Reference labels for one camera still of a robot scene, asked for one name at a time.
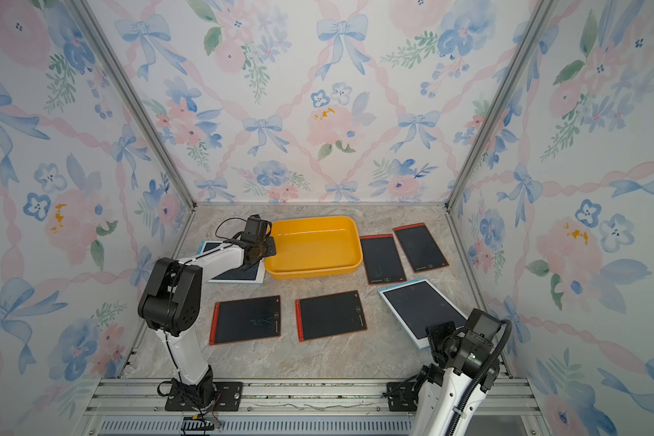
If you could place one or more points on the aluminium mounting rail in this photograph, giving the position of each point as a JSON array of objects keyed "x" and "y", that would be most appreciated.
[{"x": 259, "y": 407}]

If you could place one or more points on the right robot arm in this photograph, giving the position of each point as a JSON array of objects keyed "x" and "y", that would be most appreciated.
[{"x": 448, "y": 399}]

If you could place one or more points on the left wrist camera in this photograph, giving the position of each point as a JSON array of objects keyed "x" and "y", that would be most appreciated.
[{"x": 256, "y": 230}]

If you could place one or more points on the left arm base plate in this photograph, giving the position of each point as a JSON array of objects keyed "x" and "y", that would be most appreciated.
[{"x": 211, "y": 396}]

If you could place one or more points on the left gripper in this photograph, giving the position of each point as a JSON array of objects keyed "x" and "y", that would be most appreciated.
[{"x": 271, "y": 241}]

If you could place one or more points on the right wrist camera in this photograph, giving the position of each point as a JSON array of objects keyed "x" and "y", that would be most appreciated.
[{"x": 482, "y": 325}]

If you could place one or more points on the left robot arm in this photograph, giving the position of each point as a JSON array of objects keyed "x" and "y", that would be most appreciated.
[{"x": 171, "y": 304}]

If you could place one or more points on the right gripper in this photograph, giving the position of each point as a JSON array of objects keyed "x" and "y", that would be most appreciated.
[{"x": 439, "y": 338}]

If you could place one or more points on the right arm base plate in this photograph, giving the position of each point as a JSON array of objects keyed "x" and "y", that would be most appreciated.
[{"x": 401, "y": 396}]

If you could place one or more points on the yellow plastic storage box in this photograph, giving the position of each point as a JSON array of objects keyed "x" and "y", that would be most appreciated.
[{"x": 314, "y": 247}]

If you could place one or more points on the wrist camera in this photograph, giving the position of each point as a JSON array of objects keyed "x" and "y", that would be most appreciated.
[
  {"x": 256, "y": 230},
  {"x": 482, "y": 325}
]

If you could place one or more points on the red writing tablet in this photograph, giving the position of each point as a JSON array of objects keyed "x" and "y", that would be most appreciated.
[
  {"x": 420, "y": 248},
  {"x": 329, "y": 315},
  {"x": 246, "y": 320},
  {"x": 381, "y": 260}
]

